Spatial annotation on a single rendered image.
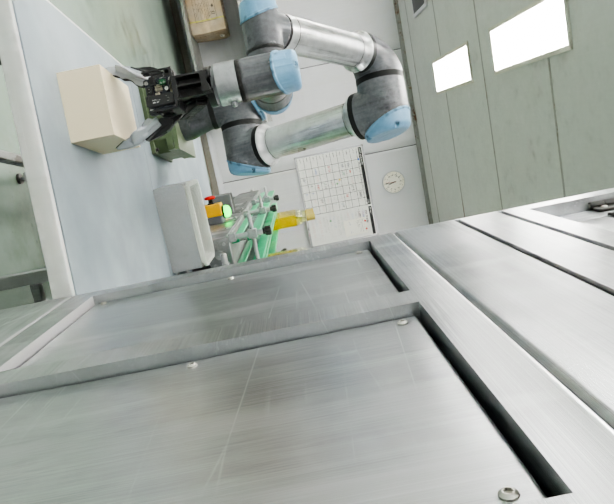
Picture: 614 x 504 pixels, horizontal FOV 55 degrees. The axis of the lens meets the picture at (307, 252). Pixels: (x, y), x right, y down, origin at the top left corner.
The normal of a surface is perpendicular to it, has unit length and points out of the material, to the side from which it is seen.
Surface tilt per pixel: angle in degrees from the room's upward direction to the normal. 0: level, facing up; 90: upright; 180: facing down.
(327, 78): 90
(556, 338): 90
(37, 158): 90
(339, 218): 90
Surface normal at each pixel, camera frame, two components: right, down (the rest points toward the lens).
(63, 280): 0.00, 0.04
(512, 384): -0.19, -0.96
